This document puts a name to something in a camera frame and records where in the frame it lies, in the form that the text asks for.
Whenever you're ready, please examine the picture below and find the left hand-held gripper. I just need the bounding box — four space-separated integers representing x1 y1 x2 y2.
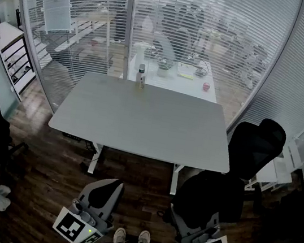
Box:
49 171 127 243

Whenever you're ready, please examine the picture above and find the person's left shoe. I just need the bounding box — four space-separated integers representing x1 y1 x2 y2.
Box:
112 226 128 243

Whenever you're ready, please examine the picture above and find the person's shoe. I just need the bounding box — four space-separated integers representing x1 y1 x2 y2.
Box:
137 229 152 243
112 226 128 243

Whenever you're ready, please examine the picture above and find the person's right shoe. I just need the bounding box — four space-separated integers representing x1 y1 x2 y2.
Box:
137 229 152 243

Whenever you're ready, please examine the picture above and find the black power strip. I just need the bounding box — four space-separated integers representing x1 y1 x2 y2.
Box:
61 131 83 142

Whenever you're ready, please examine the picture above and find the grey table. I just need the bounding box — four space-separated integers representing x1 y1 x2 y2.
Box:
40 66 242 204

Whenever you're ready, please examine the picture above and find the black mesh office chair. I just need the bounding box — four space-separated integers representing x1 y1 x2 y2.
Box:
218 112 289 217

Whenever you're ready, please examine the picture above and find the white low cabinet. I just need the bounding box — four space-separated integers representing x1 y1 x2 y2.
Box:
244 133 304 199

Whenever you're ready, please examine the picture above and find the clear bottle with dark cap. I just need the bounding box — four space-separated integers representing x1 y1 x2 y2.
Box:
136 63 147 85

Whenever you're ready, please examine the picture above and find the white table behind glass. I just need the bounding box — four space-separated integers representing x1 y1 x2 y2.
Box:
125 48 224 104

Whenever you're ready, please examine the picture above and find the potted plant in white pot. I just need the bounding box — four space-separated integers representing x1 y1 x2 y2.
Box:
155 56 175 79

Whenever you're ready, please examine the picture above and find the yellow-green notebook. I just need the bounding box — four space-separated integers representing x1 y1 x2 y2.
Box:
176 62 197 81

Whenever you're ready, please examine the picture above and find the white board on stand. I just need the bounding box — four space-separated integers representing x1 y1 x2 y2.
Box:
36 0 76 36

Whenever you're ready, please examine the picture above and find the black frame shelf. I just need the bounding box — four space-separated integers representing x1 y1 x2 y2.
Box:
0 21 43 96

